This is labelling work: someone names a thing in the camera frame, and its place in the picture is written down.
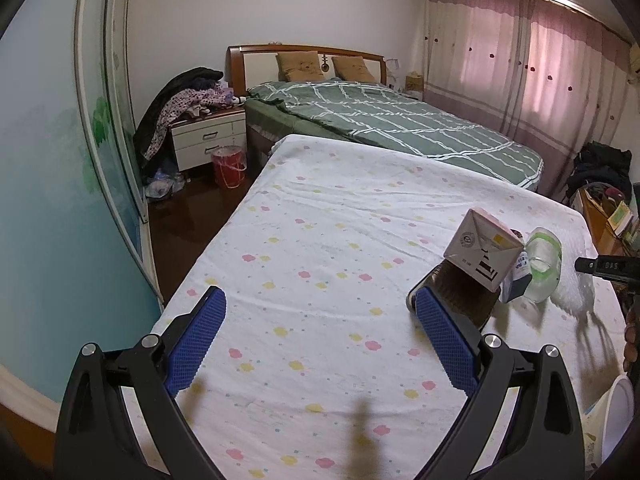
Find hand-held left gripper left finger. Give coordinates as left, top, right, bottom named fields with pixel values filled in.
left=54, top=285, right=227, bottom=480

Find brown bear pillow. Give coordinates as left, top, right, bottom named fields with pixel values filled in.
left=276, top=51, right=326, bottom=82
left=331, top=56, right=377, bottom=83

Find plastic bags on floor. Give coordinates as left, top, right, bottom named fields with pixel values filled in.
left=145, top=167, right=186, bottom=200

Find white plastic container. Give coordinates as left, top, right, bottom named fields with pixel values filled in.
left=585, top=375, right=640, bottom=476

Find white nightstand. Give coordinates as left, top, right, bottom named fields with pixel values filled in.
left=170, top=107, right=248, bottom=172

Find purple floral garment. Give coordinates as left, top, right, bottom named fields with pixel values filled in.
left=142, top=87, right=236, bottom=158

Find small blue white box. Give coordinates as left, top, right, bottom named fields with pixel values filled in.
left=500, top=240, right=533, bottom=304

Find dark jacket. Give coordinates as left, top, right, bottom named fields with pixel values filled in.
left=132, top=66, right=223, bottom=181

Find small white pink box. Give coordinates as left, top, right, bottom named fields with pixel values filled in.
left=444, top=207, right=524, bottom=292

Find wooden desk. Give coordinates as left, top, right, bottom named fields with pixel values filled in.
left=582, top=187, right=631, bottom=261

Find person's right hand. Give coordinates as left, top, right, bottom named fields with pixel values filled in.
left=625, top=307, right=640, bottom=368

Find dark clothes pile on dresser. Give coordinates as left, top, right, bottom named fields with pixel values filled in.
left=567, top=142, right=633, bottom=201

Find pink and white curtain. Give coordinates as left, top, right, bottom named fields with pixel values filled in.
left=422, top=0, right=633, bottom=201

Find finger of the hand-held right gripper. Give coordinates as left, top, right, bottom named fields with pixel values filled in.
left=575, top=255, right=640, bottom=281

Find wooden bed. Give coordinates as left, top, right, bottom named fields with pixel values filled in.
left=226, top=44, right=545, bottom=196

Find clear plastic cup green stripes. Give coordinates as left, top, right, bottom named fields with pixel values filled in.
left=522, top=226, right=563, bottom=303

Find dark brown pouch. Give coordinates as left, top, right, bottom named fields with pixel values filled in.
left=409, top=260, right=501, bottom=332

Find red bucket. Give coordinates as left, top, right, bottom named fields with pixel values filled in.
left=211, top=145, right=247, bottom=190

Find green checked quilt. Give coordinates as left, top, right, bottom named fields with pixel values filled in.
left=247, top=77, right=545, bottom=191

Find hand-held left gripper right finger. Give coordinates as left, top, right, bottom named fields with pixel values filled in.
left=415, top=287, right=586, bottom=480

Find glass sliding wardrobe door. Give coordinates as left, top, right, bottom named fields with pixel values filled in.
left=0, top=0, right=166, bottom=406

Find stack of books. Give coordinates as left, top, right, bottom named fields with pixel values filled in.
left=607, top=200, right=633, bottom=236

